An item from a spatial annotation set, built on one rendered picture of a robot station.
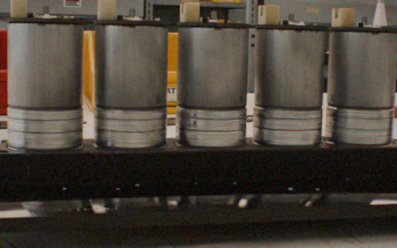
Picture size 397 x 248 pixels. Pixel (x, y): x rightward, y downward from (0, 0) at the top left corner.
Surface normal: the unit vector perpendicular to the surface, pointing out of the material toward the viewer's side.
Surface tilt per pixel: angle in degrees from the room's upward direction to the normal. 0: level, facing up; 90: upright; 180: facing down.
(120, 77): 90
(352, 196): 0
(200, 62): 90
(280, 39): 90
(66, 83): 90
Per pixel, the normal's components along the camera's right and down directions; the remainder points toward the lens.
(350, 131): -0.48, 0.10
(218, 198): 0.03, -0.99
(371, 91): 0.11, 0.12
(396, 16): 0.33, 0.12
